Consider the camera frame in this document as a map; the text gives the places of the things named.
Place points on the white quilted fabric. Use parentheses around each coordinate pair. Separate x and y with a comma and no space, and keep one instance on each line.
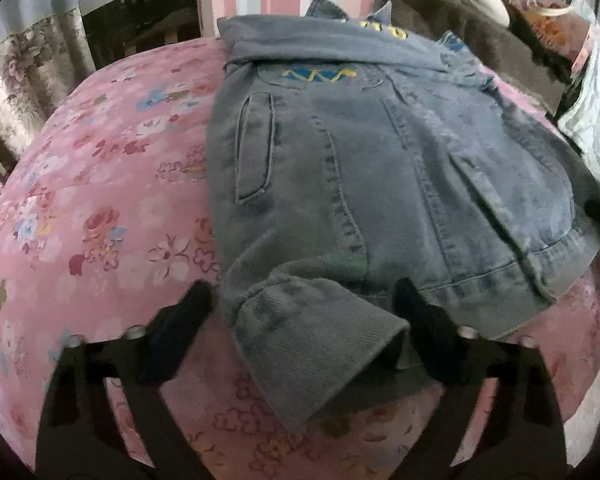
(595,110)

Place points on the grey-blue denim jacket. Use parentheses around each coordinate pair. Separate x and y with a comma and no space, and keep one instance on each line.
(380,170)

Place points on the floral curtain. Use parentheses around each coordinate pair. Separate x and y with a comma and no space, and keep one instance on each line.
(25,70)

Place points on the pink gift bag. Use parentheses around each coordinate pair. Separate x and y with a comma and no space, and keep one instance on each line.
(555,25)

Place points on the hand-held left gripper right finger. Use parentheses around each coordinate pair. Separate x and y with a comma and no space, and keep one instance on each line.
(432,332)

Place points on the brown blanket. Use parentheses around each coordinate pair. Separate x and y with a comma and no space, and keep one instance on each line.
(440,10)

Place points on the black and silver appliance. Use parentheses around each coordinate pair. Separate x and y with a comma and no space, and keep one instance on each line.
(140,15)

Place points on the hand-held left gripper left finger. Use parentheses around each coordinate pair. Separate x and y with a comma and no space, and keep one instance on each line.
(172,335)

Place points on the pink floral bed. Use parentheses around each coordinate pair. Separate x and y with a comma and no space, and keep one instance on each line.
(105,185)

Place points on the black cloth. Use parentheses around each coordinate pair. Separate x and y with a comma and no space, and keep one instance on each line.
(535,45)

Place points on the white bundled cloth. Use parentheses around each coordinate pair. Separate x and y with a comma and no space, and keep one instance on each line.
(485,0)

